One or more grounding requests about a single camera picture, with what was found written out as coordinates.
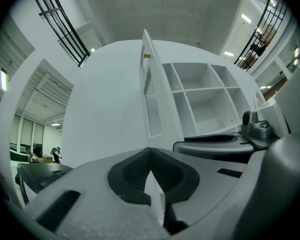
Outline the white cabinet door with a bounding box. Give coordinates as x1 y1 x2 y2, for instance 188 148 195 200
139 28 185 226

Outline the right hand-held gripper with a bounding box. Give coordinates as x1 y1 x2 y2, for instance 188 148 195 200
173 100 290 160

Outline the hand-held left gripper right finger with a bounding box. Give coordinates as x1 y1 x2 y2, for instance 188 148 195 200
150 147 248 237

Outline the white open shelf unit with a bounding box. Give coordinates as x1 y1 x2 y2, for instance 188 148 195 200
162 62 268 141

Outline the tan cardboard box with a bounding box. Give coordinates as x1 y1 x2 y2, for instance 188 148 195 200
29 153 54 164

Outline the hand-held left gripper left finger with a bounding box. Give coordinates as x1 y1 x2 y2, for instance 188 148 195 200
23 146 171 240

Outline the black metal railing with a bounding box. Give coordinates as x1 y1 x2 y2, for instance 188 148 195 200
31 0 91 69
233 0 289 72

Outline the brown cardboard box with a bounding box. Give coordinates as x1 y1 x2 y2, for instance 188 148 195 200
261 24 277 44

